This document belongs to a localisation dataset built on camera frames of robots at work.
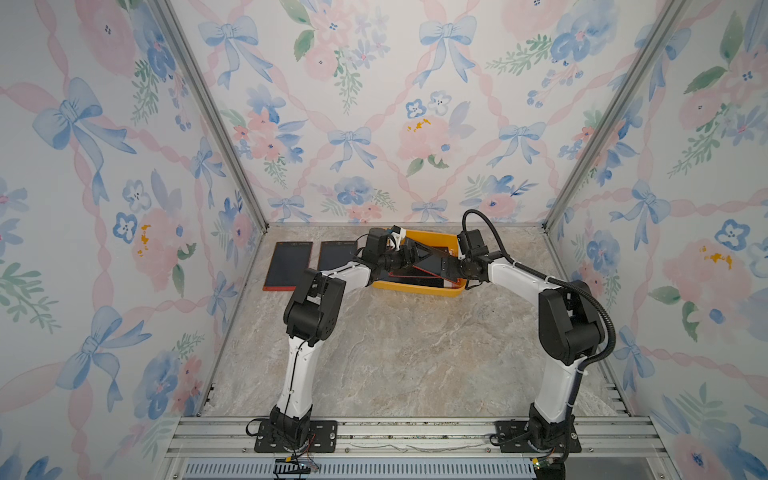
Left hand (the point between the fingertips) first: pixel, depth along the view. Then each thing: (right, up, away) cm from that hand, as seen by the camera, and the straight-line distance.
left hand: (429, 256), depth 95 cm
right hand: (+8, -2, +8) cm, 12 cm away
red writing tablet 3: (-34, +1, +18) cm, 38 cm away
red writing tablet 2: (-4, -7, +6) cm, 10 cm away
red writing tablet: (+2, -1, -4) cm, 5 cm away
